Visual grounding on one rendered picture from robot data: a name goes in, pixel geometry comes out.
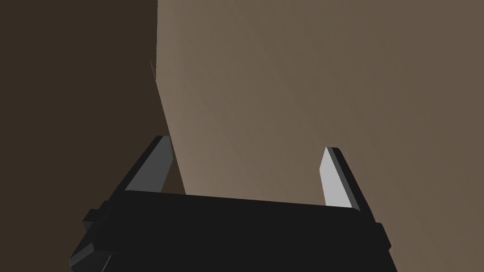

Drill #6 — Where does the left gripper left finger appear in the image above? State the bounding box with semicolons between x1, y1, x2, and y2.
109;135;174;201

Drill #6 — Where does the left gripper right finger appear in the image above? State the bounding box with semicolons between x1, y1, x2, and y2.
319;146;372;213

